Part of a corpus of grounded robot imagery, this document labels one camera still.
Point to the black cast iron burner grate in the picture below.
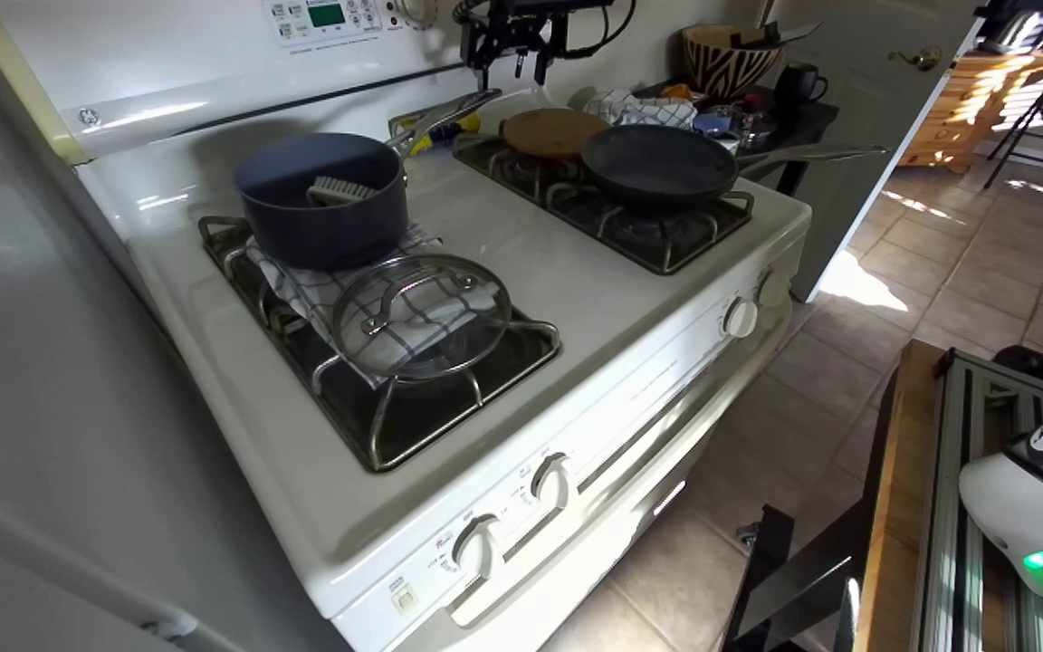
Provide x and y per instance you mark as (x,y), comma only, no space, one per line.
(654,238)
(415,421)

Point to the grey door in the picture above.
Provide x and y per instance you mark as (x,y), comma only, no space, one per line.
(859,111)

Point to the glass pot lid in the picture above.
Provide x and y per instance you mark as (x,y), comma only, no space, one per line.
(426,314)

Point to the dark blue saucepan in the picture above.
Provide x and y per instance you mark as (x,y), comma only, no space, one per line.
(326,228)

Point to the white refrigerator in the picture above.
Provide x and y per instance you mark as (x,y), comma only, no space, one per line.
(39,421)

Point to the black stand legs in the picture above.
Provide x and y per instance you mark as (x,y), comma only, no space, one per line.
(787,580)

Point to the wooden board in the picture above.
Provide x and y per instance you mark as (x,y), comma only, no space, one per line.
(904,510)

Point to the white stove burner knob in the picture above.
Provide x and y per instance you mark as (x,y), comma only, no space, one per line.
(548,478)
(765,289)
(741,318)
(474,546)

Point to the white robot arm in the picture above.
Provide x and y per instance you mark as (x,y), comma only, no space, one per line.
(1031,510)

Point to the white gas stove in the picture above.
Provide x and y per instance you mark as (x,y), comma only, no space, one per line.
(579,314)

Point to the round brown cork trivet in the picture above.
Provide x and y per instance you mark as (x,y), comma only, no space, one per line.
(550,130)

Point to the brass door knob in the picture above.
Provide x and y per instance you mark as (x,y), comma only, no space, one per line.
(920,58)

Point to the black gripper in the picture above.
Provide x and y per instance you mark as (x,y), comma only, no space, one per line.
(524,22)

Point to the dark grey frying pan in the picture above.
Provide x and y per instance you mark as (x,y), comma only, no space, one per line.
(662,164)

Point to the black mug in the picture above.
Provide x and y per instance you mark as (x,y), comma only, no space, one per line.
(799,87)

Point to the aluminium profile frame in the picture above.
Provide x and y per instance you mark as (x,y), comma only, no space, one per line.
(968,604)

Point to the yellow and blue can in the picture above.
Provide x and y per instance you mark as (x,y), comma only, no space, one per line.
(416,143)

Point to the white checked dish towel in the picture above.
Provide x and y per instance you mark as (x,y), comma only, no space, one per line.
(305,291)

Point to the zebra pattern bowl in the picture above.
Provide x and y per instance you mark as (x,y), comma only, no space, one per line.
(725,58)

